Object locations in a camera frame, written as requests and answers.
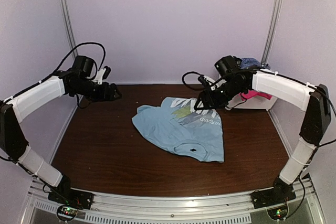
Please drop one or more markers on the aluminium frame post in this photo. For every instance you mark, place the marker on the aluminium frame post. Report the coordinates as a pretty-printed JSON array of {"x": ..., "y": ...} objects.
[
  {"x": 67, "y": 23},
  {"x": 272, "y": 29}
]

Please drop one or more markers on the blue dotted shirt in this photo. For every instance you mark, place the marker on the blue dotted shirt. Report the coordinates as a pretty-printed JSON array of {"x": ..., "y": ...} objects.
[{"x": 249, "y": 62}]

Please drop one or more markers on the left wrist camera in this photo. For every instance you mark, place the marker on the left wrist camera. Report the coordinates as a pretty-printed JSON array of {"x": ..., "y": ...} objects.
[{"x": 102, "y": 74}]

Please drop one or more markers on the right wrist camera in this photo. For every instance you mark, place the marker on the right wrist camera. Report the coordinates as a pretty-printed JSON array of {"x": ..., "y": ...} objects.
[{"x": 205, "y": 81}]

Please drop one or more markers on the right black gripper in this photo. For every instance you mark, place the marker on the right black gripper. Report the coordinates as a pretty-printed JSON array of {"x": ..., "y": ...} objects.
[{"x": 212, "y": 101}]

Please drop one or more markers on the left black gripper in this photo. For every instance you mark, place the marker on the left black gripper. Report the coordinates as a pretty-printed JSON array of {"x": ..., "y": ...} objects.
[{"x": 104, "y": 97}]

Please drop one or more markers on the pink garment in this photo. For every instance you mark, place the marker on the pink garment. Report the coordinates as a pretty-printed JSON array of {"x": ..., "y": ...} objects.
[{"x": 252, "y": 93}]

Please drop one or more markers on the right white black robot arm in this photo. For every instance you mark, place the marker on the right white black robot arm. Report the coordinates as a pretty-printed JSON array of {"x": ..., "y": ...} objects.
[{"x": 312, "y": 100}]

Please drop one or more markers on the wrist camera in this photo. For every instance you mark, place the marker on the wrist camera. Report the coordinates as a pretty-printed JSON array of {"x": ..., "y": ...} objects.
[
  {"x": 205, "y": 81},
  {"x": 102, "y": 74}
]

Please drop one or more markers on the left aluminium frame post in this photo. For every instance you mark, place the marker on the left aluminium frame post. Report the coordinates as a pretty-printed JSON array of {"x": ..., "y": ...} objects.
[{"x": 67, "y": 23}]

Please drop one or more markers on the front aluminium frame rail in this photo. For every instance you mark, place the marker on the front aluminium frame rail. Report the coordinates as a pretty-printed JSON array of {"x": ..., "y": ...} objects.
[{"x": 227, "y": 208}]

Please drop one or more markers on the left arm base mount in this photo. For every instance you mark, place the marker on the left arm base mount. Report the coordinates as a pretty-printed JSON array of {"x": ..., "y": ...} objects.
[{"x": 71, "y": 205}]

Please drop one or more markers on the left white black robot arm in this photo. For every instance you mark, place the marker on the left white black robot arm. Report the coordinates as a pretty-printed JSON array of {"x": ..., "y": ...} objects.
[{"x": 75, "y": 81}]

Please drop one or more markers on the white plastic laundry basket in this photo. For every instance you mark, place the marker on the white plastic laundry basket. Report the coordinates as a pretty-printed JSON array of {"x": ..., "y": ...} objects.
[{"x": 257, "y": 103}]

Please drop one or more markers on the light blue printed t-shirt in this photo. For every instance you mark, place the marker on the light blue printed t-shirt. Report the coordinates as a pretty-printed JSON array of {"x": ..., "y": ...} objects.
[{"x": 176, "y": 127}]

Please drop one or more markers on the right aluminium frame post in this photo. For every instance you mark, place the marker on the right aluminium frame post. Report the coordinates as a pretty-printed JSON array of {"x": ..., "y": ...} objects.
[{"x": 272, "y": 29}]

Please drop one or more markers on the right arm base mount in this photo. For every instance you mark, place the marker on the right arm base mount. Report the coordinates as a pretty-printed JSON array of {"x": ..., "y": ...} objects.
[{"x": 276, "y": 204}]

